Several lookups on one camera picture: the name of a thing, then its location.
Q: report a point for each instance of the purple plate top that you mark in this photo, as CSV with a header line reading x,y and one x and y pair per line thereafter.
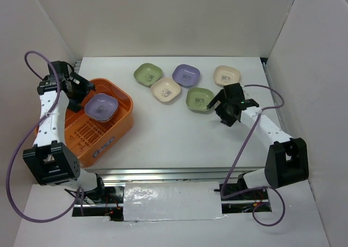
x,y
186,75

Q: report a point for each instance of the cream plate centre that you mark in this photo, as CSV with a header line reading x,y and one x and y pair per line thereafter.
x,y
165,90

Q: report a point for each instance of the orange plastic bin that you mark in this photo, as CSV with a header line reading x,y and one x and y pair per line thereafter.
x,y
89,139

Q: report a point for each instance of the brown plate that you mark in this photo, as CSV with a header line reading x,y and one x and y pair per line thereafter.
x,y
102,118

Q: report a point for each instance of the cream plate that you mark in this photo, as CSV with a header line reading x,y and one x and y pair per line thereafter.
x,y
165,90
225,75

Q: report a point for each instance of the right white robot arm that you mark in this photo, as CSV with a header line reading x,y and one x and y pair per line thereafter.
x,y
287,158

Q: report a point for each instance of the green plate centre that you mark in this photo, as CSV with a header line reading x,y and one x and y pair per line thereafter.
x,y
197,99

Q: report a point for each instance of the cream plate top right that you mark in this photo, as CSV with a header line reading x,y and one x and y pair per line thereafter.
x,y
225,75

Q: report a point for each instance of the purple plate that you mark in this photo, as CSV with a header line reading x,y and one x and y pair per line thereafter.
x,y
101,104
186,75

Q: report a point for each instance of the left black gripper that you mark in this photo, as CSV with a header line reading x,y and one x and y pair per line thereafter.
x,y
85,87

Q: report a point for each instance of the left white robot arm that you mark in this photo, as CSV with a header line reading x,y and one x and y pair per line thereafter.
x,y
50,161

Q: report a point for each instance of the aluminium rail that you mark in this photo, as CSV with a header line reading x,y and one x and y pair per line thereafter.
x,y
116,176

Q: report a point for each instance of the white foil sheet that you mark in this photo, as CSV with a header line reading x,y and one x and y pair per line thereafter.
x,y
171,201

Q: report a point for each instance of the green plate top left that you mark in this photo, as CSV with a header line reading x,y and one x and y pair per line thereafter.
x,y
147,74

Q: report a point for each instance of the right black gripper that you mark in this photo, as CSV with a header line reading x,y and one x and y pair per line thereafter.
x,y
228,119

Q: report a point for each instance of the green plate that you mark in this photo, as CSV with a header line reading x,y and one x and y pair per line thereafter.
x,y
147,74
197,99

